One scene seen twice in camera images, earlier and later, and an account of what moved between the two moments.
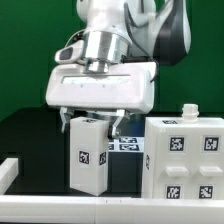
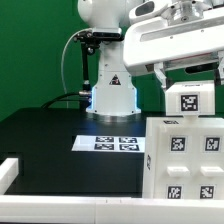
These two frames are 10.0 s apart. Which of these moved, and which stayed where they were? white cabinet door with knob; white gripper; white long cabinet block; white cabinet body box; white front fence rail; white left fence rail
Moved: white long cabinet block; white gripper
Stayed: white front fence rail; white left fence rail; white cabinet body box; white cabinet door with knob
